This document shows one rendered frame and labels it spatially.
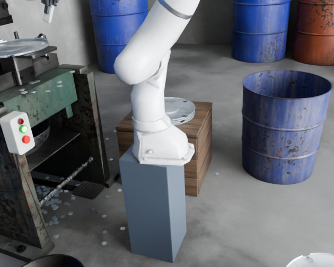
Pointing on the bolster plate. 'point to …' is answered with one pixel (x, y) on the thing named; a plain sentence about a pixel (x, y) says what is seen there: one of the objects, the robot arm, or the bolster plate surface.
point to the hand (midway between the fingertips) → (48, 12)
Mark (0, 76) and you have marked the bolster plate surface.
